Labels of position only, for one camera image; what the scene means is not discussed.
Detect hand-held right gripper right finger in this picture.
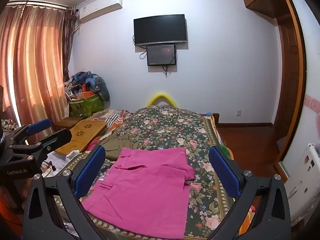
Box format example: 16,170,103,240
209,145,292,240

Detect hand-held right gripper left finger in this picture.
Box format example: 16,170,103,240
22,145,107,240

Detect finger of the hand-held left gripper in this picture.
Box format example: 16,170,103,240
9,119,52,143
9,128,73,160

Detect pink pants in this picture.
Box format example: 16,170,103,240
81,147,195,239

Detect olive green pants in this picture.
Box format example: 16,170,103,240
99,132,150,160

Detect brown wooden stool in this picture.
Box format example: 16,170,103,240
54,117,83,131

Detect white cloth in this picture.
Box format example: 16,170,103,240
44,151,81,178

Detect bamboo lap desk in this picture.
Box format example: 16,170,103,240
54,119,108,155

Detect dark spotted cloth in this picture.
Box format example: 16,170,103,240
1,119,18,131

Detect green patterned storage box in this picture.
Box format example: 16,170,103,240
69,96,103,118

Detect orange cardboard box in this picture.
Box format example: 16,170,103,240
76,91,95,100

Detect orange pink curtain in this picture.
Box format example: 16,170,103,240
0,4,70,128

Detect striped cloth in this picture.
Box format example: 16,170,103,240
104,110,131,128

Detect pile of clothes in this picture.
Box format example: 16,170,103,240
64,70,110,102

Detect floral blanket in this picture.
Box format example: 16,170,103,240
54,105,237,240

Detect white appliance with stickers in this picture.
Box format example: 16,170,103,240
284,143,320,222

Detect brown patterned curtain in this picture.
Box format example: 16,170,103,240
62,5,77,83

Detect yellow foam tube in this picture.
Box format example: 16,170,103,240
147,92,178,108

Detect wooden door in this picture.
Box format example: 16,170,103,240
274,0,307,167

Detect small black monitor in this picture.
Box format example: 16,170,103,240
146,44,177,67

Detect white air conditioner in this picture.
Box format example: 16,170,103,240
76,0,123,23

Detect black wall television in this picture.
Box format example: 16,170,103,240
133,14,188,47

